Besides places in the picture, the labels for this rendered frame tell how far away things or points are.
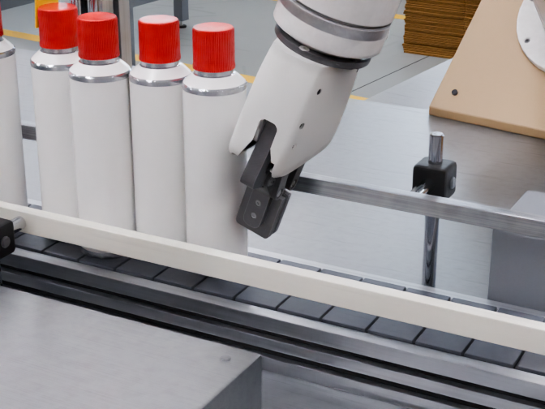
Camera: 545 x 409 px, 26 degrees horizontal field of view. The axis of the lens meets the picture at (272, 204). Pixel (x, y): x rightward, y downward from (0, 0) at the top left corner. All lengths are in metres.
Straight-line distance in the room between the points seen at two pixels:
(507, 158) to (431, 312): 0.58
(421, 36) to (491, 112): 3.60
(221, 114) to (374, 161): 0.49
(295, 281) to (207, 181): 0.11
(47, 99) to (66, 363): 0.26
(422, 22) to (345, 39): 4.27
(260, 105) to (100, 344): 0.21
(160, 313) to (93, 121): 0.17
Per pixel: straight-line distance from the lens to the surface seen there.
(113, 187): 0.99
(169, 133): 0.96
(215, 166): 0.94
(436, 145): 0.97
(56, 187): 1.04
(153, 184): 0.98
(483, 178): 1.35
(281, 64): 0.85
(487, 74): 1.56
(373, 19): 0.84
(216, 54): 0.92
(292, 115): 0.85
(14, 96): 1.07
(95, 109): 0.97
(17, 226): 1.03
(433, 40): 5.10
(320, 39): 0.84
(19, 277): 1.06
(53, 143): 1.03
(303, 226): 1.20
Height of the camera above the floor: 1.30
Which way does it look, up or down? 22 degrees down
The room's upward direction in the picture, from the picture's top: straight up
